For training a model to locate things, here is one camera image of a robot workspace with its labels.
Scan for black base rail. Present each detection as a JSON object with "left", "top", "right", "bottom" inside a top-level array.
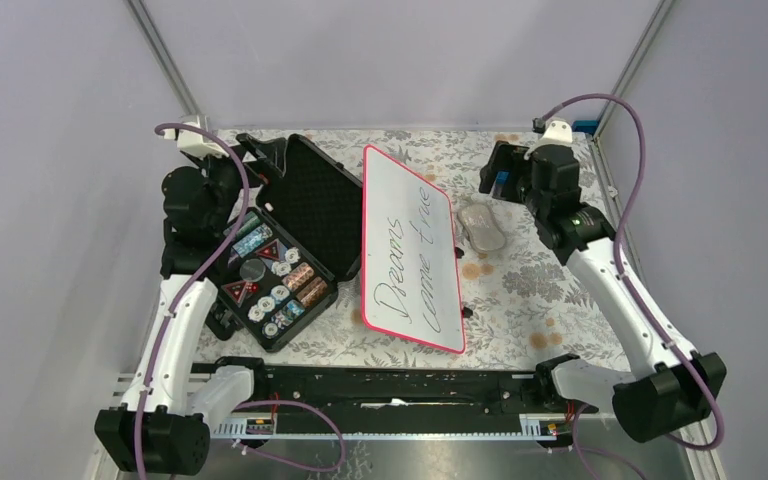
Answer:
[{"left": 191, "top": 357, "right": 578, "bottom": 441}]

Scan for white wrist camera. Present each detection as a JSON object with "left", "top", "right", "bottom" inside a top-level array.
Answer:
[
  {"left": 162, "top": 114, "right": 227, "bottom": 160},
  {"left": 525, "top": 117, "right": 574, "bottom": 159}
]

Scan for blue corner block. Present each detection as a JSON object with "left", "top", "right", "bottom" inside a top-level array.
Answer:
[{"left": 571, "top": 120, "right": 600, "bottom": 136}]

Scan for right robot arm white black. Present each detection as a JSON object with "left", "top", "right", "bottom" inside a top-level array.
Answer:
[{"left": 479, "top": 141, "right": 727, "bottom": 451}]

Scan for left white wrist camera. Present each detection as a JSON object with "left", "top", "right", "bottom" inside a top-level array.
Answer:
[{"left": 162, "top": 114, "right": 227, "bottom": 160}]

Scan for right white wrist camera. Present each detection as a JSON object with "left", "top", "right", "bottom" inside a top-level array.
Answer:
[{"left": 525, "top": 117, "right": 574, "bottom": 159}]

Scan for pink-framed whiteboard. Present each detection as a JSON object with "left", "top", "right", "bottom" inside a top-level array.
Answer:
[{"left": 361, "top": 145, "right": 466, "bottom": 354}]

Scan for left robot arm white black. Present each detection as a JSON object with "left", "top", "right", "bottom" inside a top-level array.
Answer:
[{"left": 94, "top": 157, "right": 271, "bottom": 479}]

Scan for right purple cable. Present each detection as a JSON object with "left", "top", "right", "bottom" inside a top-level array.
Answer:
[{"left": 534, "top": 93, "right": 726, "bottom": 452}]

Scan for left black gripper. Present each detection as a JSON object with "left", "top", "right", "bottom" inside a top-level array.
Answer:
[{"left": 191, "top": 133, "right": 286, "bottom": 233}]

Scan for floral table cloth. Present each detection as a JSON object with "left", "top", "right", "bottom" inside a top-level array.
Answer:
[{"left": 196, "top": 130, "right": 628, "bottom": 370}]

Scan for glittery silver eraser pad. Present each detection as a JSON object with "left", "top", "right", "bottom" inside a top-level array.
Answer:
[{"left": 457, "top": 203, "right": 506, "bottom": 254}]

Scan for black open carrying case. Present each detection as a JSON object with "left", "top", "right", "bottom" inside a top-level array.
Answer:
[{"left": 206, "top": 133, "right": 362, "bottom": 353}]

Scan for grey lego plate blue bricks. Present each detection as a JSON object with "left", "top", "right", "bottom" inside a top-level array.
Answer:
[{"left": 491, "top": 171, "right": 509, "bottom": 201}]

